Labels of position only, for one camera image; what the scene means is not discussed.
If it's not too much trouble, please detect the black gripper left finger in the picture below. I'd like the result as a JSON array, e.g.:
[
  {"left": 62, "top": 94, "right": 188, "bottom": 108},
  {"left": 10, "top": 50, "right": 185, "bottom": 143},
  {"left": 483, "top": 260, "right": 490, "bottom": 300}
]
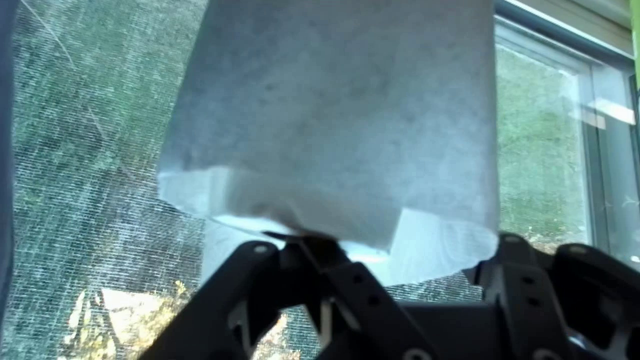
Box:
[{"left": 138, "top": 229, "right": 429, "bottom": 360}]

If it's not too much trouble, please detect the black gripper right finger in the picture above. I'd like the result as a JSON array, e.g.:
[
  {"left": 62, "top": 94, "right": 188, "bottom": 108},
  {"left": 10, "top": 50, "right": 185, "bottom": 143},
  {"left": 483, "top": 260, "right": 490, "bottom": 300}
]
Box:
[{"left": 469, "top": 229, "right": 640, "bottom": 360}]

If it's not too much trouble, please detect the white paper towel roll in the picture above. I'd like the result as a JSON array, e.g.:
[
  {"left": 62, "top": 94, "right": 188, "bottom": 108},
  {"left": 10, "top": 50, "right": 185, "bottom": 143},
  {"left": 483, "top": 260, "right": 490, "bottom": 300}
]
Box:
[{"left": 155, "top": 0, "right": 501, "bottom": 288}]

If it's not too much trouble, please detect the white window frame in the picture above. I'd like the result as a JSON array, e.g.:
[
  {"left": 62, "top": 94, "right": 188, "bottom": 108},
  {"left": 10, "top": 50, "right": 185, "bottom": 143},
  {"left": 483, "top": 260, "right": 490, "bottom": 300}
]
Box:
[{"left": 494, "top": 0, "right": 640, "bottom": 267}]

